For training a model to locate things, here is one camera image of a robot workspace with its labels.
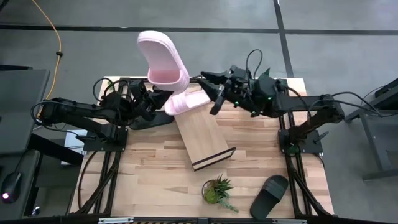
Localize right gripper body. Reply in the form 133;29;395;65
210;64;252;116

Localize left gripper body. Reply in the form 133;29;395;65
129;80;157;122

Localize black slide sandal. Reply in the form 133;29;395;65
129;110;175;131
249;174;290;220

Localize pink slide sandal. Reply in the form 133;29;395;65
164;89;212;116
136;30;191;95

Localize white flat box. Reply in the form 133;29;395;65
60;129;88;166

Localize succulent plant in black bowl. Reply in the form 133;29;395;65
201;174;239;214

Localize dark grey desk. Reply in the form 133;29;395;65
0;64;51;156

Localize black metal table stand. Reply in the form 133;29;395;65
343;77;398;182

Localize black computer mouse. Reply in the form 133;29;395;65
0;171;22;205

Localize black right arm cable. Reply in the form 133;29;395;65
246;49;264;79

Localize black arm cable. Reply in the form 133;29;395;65
92;77;129;103
246;49;264;79

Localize wooden shelf with black frame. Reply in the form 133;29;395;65
167;75;238;172

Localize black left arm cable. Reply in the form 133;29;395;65
92;77;129;103

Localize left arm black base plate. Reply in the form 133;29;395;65
83;126;129;152

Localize black metal table frame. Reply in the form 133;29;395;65
67;77;335;218

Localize yellow cable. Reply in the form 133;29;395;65
30;0;63;121

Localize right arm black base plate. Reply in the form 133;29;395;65
279;129;324;156

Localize black curved floor cable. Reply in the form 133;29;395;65
76;151;95;209

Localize silver metal bracket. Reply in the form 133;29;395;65
272;218;307;224
98;217;134;224

